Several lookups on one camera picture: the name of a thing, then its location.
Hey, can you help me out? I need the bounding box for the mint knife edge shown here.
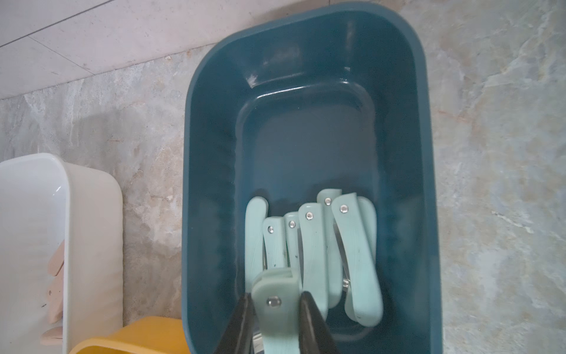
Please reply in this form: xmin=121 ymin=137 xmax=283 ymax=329
xmin=251 ymin=268 xmax=301 ymax=354

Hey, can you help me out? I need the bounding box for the dark teal storage box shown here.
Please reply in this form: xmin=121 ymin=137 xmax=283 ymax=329
xmin=181 ymin=2 xmax=443 ymax=353

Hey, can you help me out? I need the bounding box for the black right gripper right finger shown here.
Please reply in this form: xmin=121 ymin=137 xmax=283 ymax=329
xmin=299 ymin=291 xmax=340 ymax=354

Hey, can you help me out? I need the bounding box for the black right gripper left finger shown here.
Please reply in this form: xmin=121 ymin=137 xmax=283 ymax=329
xmin=214 ymin=293 xmax=256 ymax=354

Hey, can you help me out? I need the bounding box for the white storage box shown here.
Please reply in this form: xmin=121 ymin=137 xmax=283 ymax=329
xmin=1 ymin=153 xmax=124 ymax=353

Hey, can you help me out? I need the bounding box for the yellow storage box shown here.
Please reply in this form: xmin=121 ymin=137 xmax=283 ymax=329
xmin=71 ymin=317 xmax=190 ymax=353

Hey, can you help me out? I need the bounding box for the mint folding knife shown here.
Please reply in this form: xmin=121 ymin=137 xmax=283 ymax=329
xmin=317 ymin=189 xmax=343 ymax=309
xmin=331 ymin=193 xmax=384 ymax=327
xmin=358 ymin=196 xmax=377 ymax=263
xmin=299 ymin=203 xmax=329 ymax=319

